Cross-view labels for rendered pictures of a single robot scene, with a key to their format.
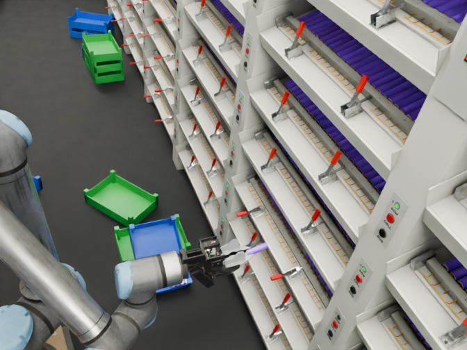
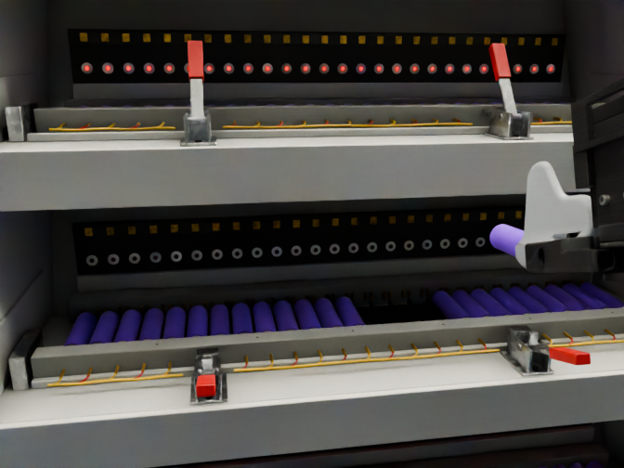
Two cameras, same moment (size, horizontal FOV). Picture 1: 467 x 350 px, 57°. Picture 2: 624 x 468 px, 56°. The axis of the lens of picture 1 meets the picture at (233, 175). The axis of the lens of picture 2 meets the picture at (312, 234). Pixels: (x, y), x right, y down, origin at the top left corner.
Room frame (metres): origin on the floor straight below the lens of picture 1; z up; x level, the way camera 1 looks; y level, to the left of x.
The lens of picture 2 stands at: (0.82, 0.31, 0.61)
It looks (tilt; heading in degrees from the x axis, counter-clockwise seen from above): 4 degrees up; 288
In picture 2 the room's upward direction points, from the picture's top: 3 degrees counter-clockwise
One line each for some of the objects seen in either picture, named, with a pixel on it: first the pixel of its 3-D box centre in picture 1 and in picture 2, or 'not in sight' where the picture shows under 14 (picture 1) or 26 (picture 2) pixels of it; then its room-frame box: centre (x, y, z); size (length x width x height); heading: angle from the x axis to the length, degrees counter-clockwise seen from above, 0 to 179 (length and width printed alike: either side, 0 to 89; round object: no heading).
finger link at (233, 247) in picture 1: (234, 246); (545, 216); (0.80, -0.03, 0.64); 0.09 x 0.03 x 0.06; 121
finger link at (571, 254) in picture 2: not in sight; (595, 251); (0.78, 0.01, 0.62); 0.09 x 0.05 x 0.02; 121
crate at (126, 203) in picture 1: (121, 198); not in sight; (1.48, 0.53, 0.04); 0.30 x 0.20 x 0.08; 64
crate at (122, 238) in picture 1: (152, 242); not in sight; (1.25, 0.32, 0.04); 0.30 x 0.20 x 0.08; 118
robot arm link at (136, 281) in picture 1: (140, 277); not in sight; (0.66, 0.20, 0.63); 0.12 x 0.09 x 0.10; 117
